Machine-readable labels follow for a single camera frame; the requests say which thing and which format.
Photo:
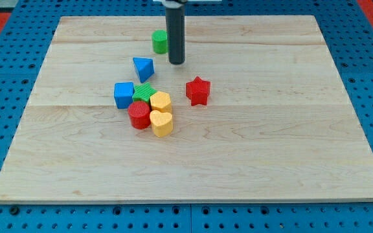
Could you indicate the red star block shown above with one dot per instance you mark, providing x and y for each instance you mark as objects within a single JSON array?
[{"x": 198, "y": 91}]

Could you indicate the blue triangle block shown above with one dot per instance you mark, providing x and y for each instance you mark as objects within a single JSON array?
[{"x": 144, "y": 68}]

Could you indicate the green cylinder block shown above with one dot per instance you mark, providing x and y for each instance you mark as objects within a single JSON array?
[{"x": 159, "y": 42}]

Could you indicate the green star block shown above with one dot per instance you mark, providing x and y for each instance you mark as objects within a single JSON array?
[{"x": 143, "y": 92}]

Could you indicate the light wooden board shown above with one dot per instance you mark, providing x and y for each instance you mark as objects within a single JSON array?
[{"x": 278, "y": 126}]

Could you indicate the yellow heart block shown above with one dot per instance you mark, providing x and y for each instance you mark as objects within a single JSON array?
[{"x": 161, "y": 123}]

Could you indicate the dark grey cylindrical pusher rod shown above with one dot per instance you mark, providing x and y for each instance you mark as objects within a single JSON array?
[{"x": 175, "y": 28}]

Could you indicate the yellow hexagon block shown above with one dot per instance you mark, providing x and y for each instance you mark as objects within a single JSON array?
[{"x": 161, "y": 101}]

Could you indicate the red cylinder block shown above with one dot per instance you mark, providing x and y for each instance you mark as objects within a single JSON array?
[{"x": 139, "y": 114}]

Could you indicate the blue cube block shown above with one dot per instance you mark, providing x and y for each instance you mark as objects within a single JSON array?
[{"x": 123, "y": 92}]

